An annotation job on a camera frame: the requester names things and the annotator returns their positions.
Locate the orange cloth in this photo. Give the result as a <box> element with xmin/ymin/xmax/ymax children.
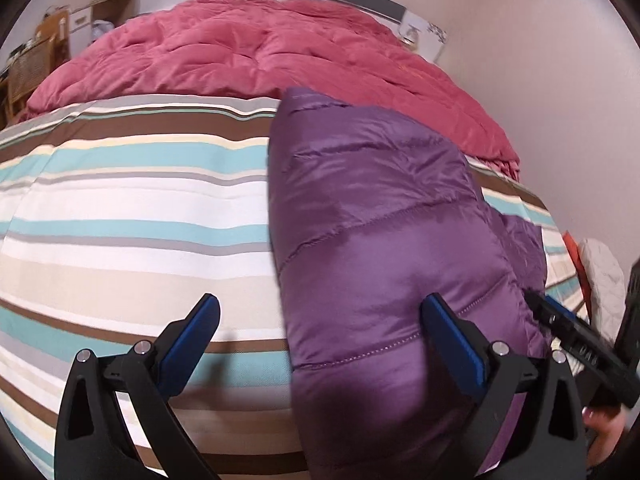
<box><xmin>562</xmin><ymin>230</ymin><xmax>593</xmax><ymax>311</ymax></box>

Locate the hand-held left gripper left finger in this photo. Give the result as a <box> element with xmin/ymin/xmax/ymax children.
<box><xmin>54</xmin><ymin>293</ymin><xmax>222</xmax><ymax>480</ymax></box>

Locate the white drawer cabinet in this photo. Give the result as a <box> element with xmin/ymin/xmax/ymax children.
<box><xmin>69</xmin><ymin>10</ymin><xmax>97</xmax><ymax>43</ymax></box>

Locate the red comforter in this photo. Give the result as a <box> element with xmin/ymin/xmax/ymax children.
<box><xmin>25</xmin><ymin>0</ymin><xmax>521</xmax><ymax>183</ymax></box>

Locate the person's right hand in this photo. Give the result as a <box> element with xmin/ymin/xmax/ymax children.
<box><xmin>582</xmin><ymin>406</ymin><xmax>628</xmax><ymax>461</ymax></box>

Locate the striped bed sheet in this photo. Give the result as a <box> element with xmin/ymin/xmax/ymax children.
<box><xmin>0</xmin><ymin>95</ymin><xmax>591</xmax><ymax>480</ymax></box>

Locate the wooden chair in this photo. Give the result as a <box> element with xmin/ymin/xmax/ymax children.
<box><xmin>5</xmin><ymin>7</ymin><xmax>71</xmax><ymax>123</ymax></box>

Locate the white quilted cloth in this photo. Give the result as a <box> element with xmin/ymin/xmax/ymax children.
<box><xmin>577</xmin><ymin>237</ymin><xmax>628</xmax><ymax>346</ymax></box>

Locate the purple puffer jacket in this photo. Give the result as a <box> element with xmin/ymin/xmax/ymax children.
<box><xmin>267</xmin><ymin>86</ymin><xmax>551</xmax><ymax>480</ymax></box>

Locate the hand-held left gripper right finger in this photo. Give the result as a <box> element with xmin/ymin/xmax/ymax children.
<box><xmin>420</xmin><ymin>293</ymin><xmax>587</xmax><ymax>480</ymax></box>

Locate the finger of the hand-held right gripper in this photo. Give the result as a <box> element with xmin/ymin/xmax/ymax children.
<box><xmin>522</xmin><ymin>291</ymin><xmax>640</xmax><ymax>408</ymax></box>

